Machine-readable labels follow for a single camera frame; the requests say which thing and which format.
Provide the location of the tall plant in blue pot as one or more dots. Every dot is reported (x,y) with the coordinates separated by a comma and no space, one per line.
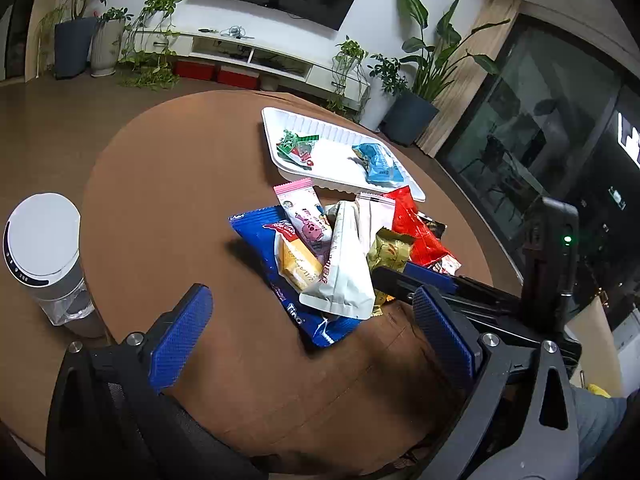
(75,50)

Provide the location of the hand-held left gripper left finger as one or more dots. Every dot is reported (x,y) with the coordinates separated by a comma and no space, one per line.
(182,335)

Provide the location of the broad-leaf plant in blue pot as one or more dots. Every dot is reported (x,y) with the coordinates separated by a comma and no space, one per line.
(410,117)

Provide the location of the white round trash can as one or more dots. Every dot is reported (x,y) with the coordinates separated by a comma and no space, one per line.
(42,255)

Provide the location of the yellow orange snack packet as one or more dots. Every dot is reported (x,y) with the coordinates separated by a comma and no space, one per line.
(299,265)

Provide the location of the small yellow object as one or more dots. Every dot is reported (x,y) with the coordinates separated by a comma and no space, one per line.
(597,390)

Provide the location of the white plastic tray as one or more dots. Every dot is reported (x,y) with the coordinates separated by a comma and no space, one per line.
(345,160)

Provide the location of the green red candy packet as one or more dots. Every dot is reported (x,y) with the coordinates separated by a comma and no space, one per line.
(296,146)

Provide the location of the wooden slat panel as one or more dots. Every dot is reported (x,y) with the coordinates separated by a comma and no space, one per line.
(475,60)

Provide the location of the white packet with pink edge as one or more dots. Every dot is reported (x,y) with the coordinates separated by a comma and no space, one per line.
(375,215)

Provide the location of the white round device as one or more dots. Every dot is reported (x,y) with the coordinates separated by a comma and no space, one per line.
(269,83)

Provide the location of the pink cartoon snack packet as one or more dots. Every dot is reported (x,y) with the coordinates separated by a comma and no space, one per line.
(307,220)

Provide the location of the gold snack packet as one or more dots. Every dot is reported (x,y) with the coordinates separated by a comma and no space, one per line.
(390,252)

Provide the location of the large red snack packet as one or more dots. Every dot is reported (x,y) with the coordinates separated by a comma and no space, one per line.
(415,230)

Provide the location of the large dark blue snack packet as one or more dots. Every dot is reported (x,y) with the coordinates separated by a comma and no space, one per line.
(260,240)

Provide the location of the white snack pouch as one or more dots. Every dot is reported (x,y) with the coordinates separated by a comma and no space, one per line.
(342,265)

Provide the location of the small-leaf plant in white pot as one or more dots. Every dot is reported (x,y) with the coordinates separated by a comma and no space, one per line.
(376,107)

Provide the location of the red storage box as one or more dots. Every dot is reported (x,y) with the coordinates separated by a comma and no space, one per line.
(238,77)
(194,70)

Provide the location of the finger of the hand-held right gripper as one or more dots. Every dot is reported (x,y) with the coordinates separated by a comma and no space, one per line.
(430,275)
(395,284)

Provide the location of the glass sliding door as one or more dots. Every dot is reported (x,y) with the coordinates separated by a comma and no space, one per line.
(550,110)

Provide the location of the trailing vine plant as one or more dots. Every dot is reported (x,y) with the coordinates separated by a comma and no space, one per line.
(345,60)
(150,65)

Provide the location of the person's grey trouser leg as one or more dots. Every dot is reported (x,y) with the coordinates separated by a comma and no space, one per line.
(597,430)

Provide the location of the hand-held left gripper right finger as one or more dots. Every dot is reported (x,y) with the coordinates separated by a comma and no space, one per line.
(445,330)

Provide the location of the white television cabinet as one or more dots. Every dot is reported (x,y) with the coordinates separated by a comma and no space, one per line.
(280,55)

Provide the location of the plant in white ribbed pot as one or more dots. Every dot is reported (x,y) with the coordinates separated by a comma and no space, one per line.
(106,47)

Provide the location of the light blue snack packet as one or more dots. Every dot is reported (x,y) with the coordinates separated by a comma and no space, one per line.
(376,160)

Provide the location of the long black snack packet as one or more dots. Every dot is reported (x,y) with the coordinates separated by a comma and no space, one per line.
(431,225)

